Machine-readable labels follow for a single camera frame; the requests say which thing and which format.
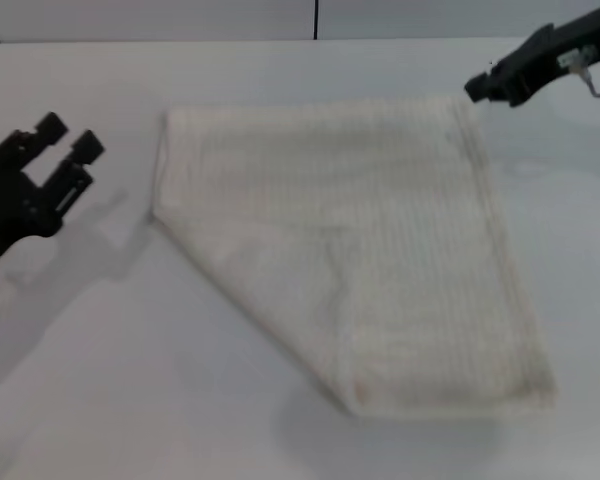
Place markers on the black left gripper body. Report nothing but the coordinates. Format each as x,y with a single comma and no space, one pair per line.
10,200

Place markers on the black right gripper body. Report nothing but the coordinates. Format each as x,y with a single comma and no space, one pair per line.
540,60

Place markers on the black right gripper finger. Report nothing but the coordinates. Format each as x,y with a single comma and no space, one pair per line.
482,87

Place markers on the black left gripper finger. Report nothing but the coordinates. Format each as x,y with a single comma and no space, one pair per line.
50,130
87,147

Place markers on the white ribbed towel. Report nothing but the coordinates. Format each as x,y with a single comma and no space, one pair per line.
340,240

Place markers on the black vertical wall strip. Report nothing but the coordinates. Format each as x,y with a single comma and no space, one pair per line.
316,20

